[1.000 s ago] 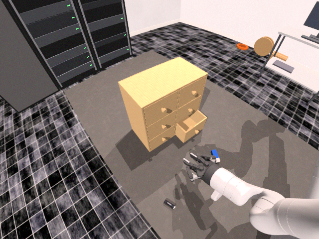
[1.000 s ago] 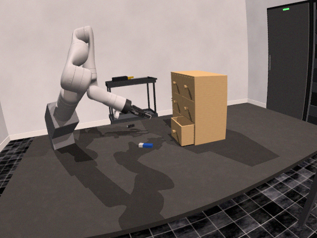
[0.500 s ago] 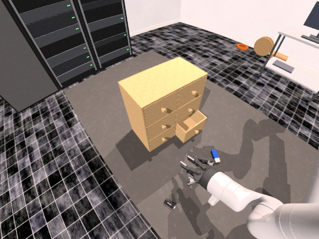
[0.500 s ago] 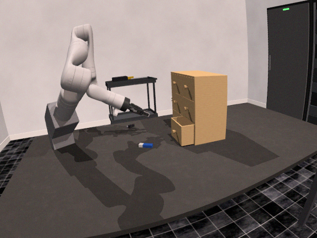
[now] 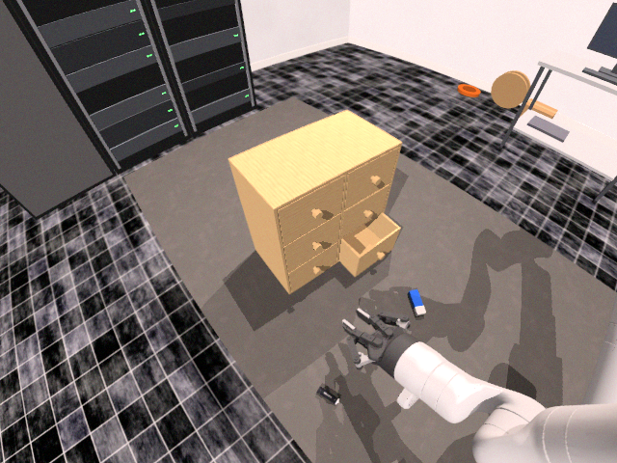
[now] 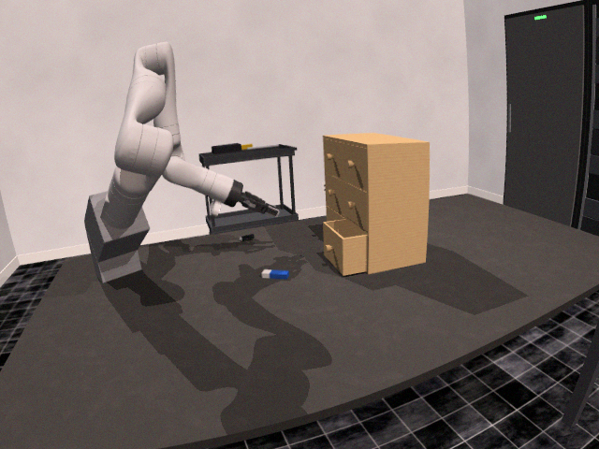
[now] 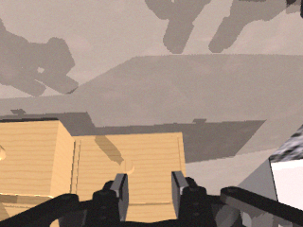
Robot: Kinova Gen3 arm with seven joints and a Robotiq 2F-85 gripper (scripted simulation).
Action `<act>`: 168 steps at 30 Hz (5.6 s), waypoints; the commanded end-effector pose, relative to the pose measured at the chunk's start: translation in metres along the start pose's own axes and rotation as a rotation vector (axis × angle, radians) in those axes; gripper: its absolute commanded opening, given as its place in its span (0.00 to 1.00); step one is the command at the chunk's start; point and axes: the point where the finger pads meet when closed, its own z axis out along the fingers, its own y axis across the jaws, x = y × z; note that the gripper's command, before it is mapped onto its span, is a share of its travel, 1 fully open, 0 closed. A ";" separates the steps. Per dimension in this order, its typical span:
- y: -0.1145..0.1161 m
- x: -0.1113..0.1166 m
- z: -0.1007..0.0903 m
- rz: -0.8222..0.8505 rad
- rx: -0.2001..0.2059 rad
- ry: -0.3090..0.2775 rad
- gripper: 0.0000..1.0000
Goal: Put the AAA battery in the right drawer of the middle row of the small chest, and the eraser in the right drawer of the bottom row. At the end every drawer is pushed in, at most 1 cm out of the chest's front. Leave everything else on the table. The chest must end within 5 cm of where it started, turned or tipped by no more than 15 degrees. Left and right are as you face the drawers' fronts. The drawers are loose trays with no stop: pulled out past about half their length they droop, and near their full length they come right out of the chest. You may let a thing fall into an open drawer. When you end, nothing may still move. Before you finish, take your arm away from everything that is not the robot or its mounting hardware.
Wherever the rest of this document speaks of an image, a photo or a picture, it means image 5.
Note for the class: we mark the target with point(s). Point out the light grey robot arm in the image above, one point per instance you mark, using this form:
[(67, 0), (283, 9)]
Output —
[(519, 429)]

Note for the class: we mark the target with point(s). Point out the blue and white eraser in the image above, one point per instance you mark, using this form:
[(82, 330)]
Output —
[(416, 302)]

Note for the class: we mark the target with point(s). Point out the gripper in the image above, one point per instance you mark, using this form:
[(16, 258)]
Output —
[(381, 350)]

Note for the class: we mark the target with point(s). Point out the light wooden chest of drawers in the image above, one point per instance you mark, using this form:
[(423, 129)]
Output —
[(280, 171)]

